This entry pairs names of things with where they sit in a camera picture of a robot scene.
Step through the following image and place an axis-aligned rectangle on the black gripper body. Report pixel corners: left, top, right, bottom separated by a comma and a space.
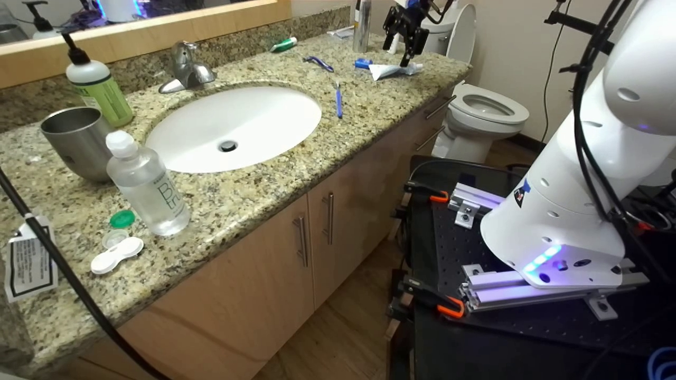
383, 2, 430, 38

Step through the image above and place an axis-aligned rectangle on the white toothpaste tube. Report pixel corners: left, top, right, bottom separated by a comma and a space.
368, 60, 424, 81

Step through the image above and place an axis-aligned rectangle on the white toilet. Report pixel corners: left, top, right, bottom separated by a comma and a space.
408, 2, 533, 165

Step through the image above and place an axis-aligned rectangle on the small green tube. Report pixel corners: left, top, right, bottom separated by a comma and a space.
271, 35, 299, 54

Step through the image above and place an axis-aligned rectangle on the orange black clamp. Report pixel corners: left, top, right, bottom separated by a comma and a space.
403, 179, 451, 206
398, 277, 468, 323

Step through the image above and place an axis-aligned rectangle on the white oval sink basin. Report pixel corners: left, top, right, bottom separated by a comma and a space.
144, 81, 322, 175

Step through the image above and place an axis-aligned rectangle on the chrome sink faucet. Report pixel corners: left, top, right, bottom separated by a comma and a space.
157, 40, 217, 95

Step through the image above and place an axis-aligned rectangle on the wood framed mirror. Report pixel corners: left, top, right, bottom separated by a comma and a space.
0, 0, 292, 91

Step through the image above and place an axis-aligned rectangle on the clear plastic liquid bottle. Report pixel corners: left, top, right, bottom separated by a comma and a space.
103, 127, 195, 239

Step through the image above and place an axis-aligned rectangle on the green soap pump bottle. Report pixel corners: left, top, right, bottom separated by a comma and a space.
58, 28, 135, 131

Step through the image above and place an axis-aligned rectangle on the light wood vanity cabinet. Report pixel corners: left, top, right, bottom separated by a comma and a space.
60, 81, 457, 380

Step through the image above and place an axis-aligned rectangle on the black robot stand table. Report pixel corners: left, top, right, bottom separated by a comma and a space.
388, 153, 676, 380

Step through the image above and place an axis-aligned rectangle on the green capped lens case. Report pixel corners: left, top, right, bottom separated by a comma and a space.
103, 206, 137, 248

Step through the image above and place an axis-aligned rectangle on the stainless steel cup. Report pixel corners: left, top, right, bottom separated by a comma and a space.
37, 103, 113, 184

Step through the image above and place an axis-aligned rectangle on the white contact lens case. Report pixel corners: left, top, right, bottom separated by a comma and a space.
88, 233, 146, 277

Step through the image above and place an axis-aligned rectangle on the metal drawer handle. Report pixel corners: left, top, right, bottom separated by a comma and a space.
421, 92, 451, 122

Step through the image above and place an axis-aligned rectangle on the thin black wall cable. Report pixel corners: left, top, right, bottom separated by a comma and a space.
539, 22, 566, 143

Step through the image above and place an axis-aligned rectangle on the black wall bracket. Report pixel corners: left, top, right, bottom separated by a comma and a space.
543, 0, 608, 38

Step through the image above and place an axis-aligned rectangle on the short aluminium rail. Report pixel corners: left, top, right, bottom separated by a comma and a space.
450, 179, 504, 228

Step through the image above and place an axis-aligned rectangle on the metal cabinet door handle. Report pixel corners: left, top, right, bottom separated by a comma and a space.
320, 187, 337, 246
292, 211, 312, 268

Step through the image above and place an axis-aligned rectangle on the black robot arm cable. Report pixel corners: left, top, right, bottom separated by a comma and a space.
570, 0, 676, 283

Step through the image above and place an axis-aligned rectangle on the long aluminium base rail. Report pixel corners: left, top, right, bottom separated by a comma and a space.
461, 259, 651, 323

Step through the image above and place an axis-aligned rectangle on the thick black cable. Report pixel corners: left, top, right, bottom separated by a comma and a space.
0, 167, 171, 380

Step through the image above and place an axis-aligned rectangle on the blue cable loop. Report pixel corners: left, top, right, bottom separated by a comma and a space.
644, 344, 676, 380

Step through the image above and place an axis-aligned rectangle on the white printed cable tag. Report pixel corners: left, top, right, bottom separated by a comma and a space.
4, 213, 58, 302

